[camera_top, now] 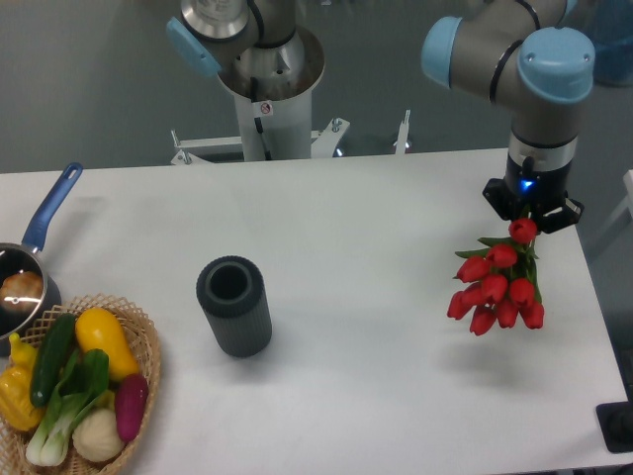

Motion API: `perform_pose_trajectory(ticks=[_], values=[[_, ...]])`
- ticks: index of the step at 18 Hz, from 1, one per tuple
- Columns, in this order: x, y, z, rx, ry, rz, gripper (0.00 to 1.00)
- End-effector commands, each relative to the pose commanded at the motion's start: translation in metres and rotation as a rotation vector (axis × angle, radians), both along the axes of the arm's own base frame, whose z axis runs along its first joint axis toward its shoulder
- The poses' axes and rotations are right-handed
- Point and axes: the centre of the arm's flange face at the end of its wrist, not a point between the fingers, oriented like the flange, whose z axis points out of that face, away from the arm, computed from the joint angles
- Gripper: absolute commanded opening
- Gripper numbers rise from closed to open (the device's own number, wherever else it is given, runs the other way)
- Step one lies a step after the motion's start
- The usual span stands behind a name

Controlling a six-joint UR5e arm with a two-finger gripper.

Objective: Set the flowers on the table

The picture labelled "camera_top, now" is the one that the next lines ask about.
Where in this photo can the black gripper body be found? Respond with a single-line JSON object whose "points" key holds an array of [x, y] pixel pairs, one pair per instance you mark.
{"points": [[536, 174]]}

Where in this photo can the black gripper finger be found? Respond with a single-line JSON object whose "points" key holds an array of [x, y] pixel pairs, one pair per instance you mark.
{"points": [[569, 214], [501, 199]]}

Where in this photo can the red tulip bouquet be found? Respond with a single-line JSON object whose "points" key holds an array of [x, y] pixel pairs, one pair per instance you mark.
{"points": [[501, 280]]}

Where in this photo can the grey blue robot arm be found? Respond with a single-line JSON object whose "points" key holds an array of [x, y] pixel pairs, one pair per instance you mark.
{"points": [[517, 55]]}

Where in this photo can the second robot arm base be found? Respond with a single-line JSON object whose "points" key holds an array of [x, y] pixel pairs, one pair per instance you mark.
{"points": [[210, 35]]}

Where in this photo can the blue water bottle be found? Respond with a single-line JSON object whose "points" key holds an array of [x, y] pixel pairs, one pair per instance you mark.
{"points": [[610, 29]]}

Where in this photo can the black device at edge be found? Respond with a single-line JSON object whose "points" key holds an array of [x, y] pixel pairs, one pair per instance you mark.
{"points": [[615, 422]]}

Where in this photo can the dark grey ribbed vase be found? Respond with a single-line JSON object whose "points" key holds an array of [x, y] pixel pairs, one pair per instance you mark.
{"points": [[232, 295]]}

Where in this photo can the purple eggplant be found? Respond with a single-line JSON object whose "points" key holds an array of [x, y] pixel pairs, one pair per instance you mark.
{"points": [[130, 402]]}

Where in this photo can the yellow squash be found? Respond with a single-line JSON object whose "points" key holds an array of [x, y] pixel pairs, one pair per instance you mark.
{"points": [[97, 328]]}

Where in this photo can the green bok choy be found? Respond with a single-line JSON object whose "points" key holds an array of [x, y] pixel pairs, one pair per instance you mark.
{"points": [[82, 382]]}

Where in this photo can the white cauliflower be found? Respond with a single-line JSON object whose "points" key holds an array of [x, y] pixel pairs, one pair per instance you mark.
{"points": [[96, 438]]}

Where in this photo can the green cucumber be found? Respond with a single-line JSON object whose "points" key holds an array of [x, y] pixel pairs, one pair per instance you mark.
{"points": [[51, 358]]}

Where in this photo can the brown bread in pan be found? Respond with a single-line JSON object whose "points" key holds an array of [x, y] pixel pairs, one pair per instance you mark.
{"points": [[21, 292]]}

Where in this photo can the yellow bell pepper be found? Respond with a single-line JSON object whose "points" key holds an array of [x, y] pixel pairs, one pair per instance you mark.
{"points": [[16, 406]]}

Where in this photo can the woven wicker basket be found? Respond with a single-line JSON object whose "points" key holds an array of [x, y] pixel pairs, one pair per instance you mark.
{"points": [[143, 340]]}

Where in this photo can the white frame at right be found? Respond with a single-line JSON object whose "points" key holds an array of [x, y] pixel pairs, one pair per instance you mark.
{"points": [[615, 223]]}

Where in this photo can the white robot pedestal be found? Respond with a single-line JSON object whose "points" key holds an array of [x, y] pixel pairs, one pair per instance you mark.
{"points": [[272, 92]]}

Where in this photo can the blue handled saucepan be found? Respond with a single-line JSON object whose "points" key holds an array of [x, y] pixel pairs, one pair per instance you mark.
{"points": [[25, 256]]}

